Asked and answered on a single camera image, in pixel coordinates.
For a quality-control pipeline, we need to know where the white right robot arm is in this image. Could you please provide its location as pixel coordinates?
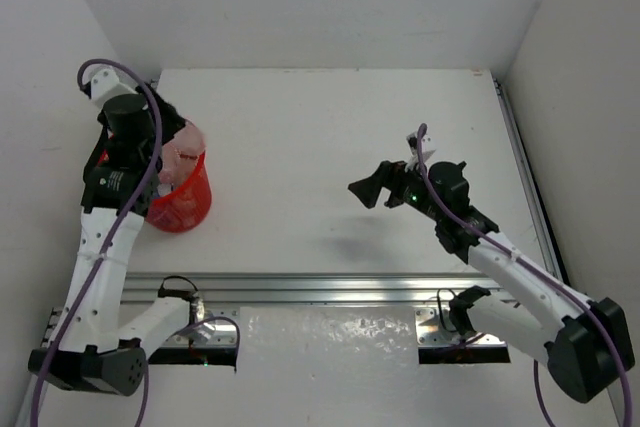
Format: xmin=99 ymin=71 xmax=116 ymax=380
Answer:
xmin=348 ymin=161 xmax=635 ymax=403

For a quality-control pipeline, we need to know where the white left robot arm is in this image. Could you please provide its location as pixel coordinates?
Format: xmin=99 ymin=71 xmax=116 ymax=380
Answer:
xmin=28 ymin=88 xmax=194 ymax=396

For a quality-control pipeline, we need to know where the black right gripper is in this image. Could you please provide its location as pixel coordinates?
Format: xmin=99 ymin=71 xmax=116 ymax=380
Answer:
xmin=348 ymin=154 xmax=444 ymax=223

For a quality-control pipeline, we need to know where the aluminium right side rail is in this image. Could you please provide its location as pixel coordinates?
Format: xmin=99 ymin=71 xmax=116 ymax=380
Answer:
xmin=493 ymin=77 xmax=570 ymax=282

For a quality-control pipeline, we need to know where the red cap clear bottle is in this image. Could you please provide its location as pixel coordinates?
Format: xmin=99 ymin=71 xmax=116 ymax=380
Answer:
xmin=159 ymin=121 xmax=206 ymax=187

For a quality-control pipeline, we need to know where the red mesh plastic bin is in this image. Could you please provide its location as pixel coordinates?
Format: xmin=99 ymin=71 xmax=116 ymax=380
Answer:
xmin=97 ymin=119 xmax=213 ymax=233

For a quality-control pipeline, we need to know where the aluminium table rail front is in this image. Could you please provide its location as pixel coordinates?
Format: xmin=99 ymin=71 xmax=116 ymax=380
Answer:
xmin=47 ymin=272 xmax=571 ymax=348

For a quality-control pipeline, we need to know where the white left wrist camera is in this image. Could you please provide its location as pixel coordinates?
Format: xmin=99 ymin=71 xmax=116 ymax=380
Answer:
xmin=84 ymin=66 xmax=136 ymax=109

